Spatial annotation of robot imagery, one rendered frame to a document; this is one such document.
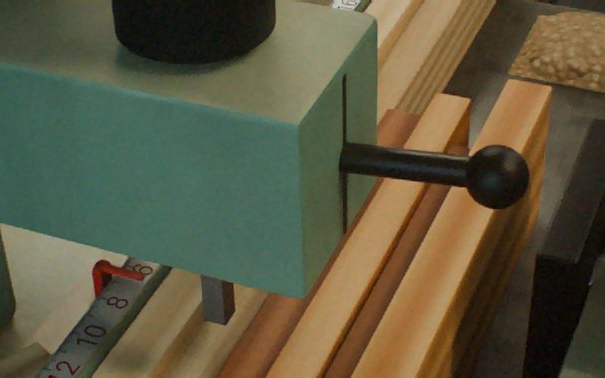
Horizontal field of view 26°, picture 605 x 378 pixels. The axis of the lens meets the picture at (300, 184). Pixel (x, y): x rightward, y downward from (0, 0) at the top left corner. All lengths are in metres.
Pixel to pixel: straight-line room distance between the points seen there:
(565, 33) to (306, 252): 0.35
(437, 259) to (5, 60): 0.17
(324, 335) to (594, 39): 0.31
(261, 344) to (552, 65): 0.30
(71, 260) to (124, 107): 0.37
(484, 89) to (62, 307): 0.26
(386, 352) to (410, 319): 0.02
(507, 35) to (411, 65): 0.12
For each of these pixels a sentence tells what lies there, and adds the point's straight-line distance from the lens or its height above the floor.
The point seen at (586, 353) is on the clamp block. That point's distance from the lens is 0.47.
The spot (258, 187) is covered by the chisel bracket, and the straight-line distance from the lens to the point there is 0.40.
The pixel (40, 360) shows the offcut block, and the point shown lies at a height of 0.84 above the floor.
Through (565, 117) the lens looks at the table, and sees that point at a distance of 0.69.
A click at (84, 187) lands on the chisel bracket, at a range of 0.43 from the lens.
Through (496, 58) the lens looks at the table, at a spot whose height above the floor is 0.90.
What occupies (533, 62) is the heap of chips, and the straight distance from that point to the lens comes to 0.73.
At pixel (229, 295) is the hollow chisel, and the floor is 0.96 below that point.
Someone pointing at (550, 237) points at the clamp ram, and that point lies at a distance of 0.46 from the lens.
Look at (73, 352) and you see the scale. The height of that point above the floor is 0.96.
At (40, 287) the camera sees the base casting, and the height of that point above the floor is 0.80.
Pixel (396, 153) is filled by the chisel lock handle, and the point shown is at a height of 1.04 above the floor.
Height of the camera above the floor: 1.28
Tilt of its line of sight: 37 degrees down
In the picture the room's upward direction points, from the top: 2 degrees counter-clockwise
